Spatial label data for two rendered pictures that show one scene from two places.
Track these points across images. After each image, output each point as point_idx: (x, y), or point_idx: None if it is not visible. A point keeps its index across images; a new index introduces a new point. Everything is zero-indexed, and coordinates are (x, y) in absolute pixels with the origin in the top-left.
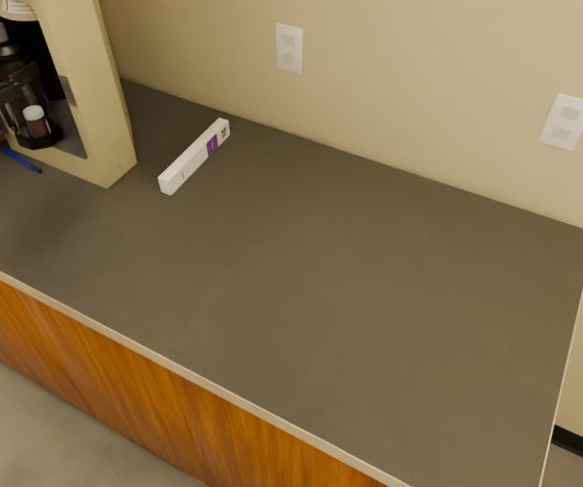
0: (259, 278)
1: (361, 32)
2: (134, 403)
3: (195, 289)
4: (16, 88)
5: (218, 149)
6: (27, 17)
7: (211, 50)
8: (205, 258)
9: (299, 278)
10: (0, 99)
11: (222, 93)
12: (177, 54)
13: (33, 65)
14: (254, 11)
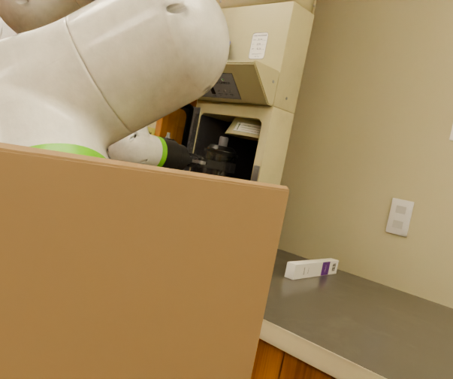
0: (380, 328)
1: None
2: None
3: (321, 316)
4: (224, 165)
5: (327, 275)
6: (248, 134)
7: (331, 219)
8: (327, 308)
9: (419, 339)
10: (214, 164)
11: (330, 254)
12: (302, 223)
13: (234, 165)
14: (377, 190)
